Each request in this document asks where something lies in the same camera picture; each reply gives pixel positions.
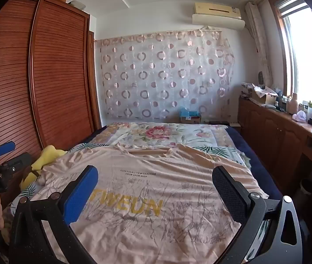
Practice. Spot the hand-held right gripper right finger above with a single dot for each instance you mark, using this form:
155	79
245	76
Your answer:
229	195

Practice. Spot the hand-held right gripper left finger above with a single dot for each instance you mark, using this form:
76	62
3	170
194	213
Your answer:
81	195

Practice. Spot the peach printed t-shirt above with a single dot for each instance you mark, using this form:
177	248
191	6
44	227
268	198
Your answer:
150	176

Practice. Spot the palm leaf bed sheet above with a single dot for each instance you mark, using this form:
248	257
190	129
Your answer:
227	151

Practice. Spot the yellow plush toy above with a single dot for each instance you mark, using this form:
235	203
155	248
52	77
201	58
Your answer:
48	156

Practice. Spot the floral bed quilt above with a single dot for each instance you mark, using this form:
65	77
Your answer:
252	154

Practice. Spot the wooden low cabinet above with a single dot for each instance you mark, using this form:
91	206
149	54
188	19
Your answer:
271	132

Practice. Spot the black waste bin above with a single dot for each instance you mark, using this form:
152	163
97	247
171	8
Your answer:
306	192

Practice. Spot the small cardboard box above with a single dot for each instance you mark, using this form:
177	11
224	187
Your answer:
190	119

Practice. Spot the wooden slatted wardrobe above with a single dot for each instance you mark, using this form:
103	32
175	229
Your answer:
57	74

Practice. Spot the blue plastic bag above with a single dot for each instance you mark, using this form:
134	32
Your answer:
189	112

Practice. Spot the open cardboard box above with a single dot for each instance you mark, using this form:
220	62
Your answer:
266	97

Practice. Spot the white plastic bag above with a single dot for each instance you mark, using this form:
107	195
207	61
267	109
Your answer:
299	116

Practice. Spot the stack of patterned boxes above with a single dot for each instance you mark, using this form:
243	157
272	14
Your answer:
246	90

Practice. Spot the white bottle green cap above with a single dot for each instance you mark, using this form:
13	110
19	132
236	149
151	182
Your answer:
310	112

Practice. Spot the dark oval ornament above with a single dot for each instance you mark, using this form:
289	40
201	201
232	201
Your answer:
260	77

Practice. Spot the circle patterned sheer curtain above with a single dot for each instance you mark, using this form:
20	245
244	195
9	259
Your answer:
158	74

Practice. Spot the bundled floral window curtain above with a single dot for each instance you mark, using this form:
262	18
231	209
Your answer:
260	46

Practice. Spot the wooden framed window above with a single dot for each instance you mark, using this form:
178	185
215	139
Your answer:
304	60

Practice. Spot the white box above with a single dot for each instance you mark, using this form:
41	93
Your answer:
78	4

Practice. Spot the white air conditioner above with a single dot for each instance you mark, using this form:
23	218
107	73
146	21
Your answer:
216	19

